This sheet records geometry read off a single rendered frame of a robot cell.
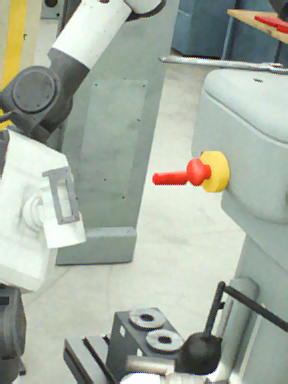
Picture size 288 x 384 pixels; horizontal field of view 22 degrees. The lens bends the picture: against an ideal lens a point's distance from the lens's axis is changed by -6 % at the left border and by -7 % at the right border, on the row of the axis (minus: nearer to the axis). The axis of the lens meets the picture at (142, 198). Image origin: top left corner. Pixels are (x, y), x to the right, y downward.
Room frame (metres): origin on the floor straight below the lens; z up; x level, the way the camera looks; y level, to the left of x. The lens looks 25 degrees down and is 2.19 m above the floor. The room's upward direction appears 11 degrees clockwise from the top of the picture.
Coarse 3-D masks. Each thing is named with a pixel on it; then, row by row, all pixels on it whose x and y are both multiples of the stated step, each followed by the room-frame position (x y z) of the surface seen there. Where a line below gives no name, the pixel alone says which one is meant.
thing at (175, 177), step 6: (156, 174) 1.11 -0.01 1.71; (162, 174) 1.11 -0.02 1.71; (168, 174) 1.12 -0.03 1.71; (174, 174) 1.12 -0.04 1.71; (180, 174) 1.13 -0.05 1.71; (186, 174) 1.13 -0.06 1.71; (156, 180) 1.11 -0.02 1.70; (162, 180) 1.11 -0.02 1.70; (168, 180) 1.11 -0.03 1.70; (174, 180) 1.12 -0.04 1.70; (180, 180) 1.12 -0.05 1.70; (186, 180) 1.13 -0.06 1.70
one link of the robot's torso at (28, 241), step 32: (0, 160) 1.15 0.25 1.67; (32, 160) 1.20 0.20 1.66; (64, 160) 1.25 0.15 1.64; (0, 192) 1.13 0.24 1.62; (32, 192) 1.17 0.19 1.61; (0, 224) 1.10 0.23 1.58; (0, 256) 1.07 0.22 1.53; (32, 256) 1.11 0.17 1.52; (0, 288) 1.06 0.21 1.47; (32, 288) 1.09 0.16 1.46
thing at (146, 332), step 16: (128, 320) 1.55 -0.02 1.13; (144, 320) 1.56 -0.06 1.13; (160, 320) 1.55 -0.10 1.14; (112, 336) 1.57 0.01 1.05; (128, 336) 1.50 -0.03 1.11; (144, 336) 1.49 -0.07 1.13; (160, 336) 1.48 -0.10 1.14; (176, 336) 1.49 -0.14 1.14; (112, 352) 1.55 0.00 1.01; (128, 352) 1.49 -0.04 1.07; (144, 352) 1.43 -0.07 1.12; (160, 352) 1.43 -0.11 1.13; (176, 352) 1.44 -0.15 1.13; (112, 368) 1.54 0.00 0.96; (176, 368) 1.42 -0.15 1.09
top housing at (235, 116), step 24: (216, 72) 1.13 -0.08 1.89; (240, 72) 1.16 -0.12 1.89; (264, 72) 1.20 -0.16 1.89; (216, 96) 1.08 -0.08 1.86; (240, 96) 1.05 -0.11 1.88; (264, 96) 1.05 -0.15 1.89; (216, 120) 1.07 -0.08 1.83; (240, 120) 1.02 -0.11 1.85; (264, 120) 0.98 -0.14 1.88; (192, 144) 1.13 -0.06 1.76; (216, 144) 1.06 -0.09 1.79; (240, 144) 1.01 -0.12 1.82; (264, 144) 0.97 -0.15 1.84; (240, 168) 1.00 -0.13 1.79; (264, 168) 0.97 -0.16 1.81; (240, 192) 0.99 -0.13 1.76; (264, 192) 0.96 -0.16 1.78; (264, 216) 0.96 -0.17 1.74
